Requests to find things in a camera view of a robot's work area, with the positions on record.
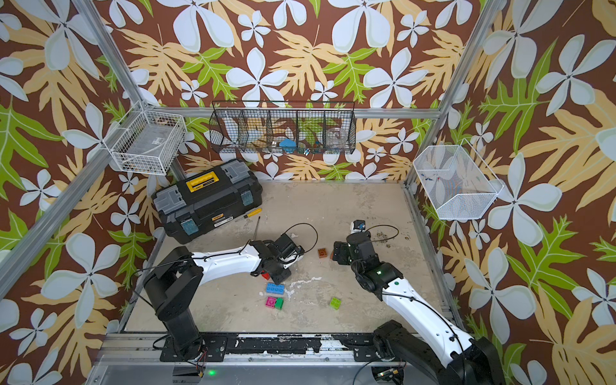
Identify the lime green lego brick front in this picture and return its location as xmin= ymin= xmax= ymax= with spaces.
xmin=330 ymin=298 xmax=341 ymax=310

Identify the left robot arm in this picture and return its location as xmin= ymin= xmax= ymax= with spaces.
xmin=143 ymin=234 xmax=306 ymax=364

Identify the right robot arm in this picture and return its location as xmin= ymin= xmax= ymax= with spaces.
xmin=332 ymin=231 xmax=505 ymax=384

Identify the light blue long lego brick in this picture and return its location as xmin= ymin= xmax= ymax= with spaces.
xmin=266 ymin=282 xmax=286 ymax=295

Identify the magenta lego brick front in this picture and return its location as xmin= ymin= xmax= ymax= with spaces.
xmin=266 ymin=297 xmax=277 ymax=308

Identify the black deli toolbox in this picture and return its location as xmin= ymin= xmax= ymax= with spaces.
xmin=152 ymin=160 xmax=263 ymax=245

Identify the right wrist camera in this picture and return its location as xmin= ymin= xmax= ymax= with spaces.
xmin=351 ymin=220 xmax=367 ymax=234

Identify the orange black handled screwdriver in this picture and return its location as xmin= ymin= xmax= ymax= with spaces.
xmin=252 ymin=216 xmax=261 ymax=241

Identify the small yellow handled screwdriver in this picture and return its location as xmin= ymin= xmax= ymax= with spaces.
xmin=243 ymin=208 xmax=262 ymax=218

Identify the white wire basket right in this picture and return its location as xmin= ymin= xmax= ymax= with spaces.
xmin=413 ymin=140 xmax=505 ymax=221

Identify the white wire basket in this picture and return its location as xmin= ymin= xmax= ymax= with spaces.
xmin=104 ymin=102 xmax=187 ymax=176
xmin=413 ymin=140 xmax=505 ymax=221

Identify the black wire basket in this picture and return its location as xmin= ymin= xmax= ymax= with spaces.
xmin=208 ymin=101 xmax=357 ymax=155

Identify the white wire basket left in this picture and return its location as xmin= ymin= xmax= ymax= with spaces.
xmin=104 ymin=102 xmax=187 ymax=176

